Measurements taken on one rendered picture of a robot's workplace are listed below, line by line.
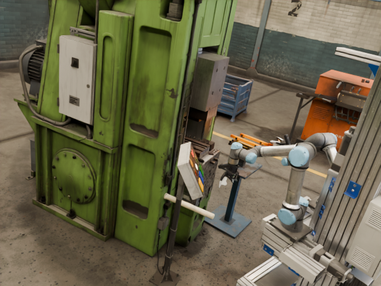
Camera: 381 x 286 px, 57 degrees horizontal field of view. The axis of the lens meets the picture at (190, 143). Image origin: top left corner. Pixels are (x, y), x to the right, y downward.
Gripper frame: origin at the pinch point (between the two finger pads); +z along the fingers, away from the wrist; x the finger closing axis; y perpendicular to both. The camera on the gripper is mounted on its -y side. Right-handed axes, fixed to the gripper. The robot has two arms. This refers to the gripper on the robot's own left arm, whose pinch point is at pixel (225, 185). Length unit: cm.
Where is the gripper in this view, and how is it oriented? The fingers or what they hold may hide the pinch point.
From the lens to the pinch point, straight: 263.7
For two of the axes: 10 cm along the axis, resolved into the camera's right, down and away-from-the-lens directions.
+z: -1.6, 9.0, 4.1
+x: 7.4, -1.7, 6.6
